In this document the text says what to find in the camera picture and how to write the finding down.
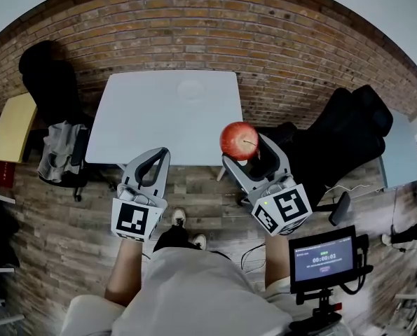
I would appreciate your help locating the white table leg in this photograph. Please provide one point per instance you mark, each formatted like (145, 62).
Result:
(221, 173)

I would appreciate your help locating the black office chair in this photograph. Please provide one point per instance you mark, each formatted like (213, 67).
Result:
(50, 79)

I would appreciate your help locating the person's right forearm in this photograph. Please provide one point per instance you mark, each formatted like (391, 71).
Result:
(277, 261)

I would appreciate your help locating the person's white left shoe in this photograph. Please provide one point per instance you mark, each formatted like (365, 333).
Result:
(178, 217)

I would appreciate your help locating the person's white shoe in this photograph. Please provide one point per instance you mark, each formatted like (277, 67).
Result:
(178, 217)
(199, 241)

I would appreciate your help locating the person's black trousers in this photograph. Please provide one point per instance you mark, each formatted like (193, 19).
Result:
(174, 238)

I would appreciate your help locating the light blue table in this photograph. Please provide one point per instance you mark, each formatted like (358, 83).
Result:
(401, 152)

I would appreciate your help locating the black monitor screen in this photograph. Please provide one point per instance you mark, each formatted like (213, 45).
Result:
(322, 259)

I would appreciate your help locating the black monitor mount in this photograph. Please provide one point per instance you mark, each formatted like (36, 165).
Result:
(320, 306)

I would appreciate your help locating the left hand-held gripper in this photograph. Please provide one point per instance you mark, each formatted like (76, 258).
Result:
(131, 219)

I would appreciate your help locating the black reclining chair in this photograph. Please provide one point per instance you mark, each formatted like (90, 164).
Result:
(348, 131)

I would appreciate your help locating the person's white right shoe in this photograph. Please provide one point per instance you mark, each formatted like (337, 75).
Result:
(199, 241)

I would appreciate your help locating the person's left forearm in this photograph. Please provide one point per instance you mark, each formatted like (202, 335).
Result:
(125, 275)

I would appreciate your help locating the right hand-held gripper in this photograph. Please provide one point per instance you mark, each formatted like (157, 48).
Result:
(285, 205)

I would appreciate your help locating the person's white shirt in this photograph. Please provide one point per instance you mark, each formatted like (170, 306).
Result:
(194, 292)

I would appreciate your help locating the red apple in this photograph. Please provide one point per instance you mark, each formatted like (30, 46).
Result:
(238, 139)

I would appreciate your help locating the grey cloth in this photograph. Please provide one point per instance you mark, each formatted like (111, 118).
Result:
(59, 152)

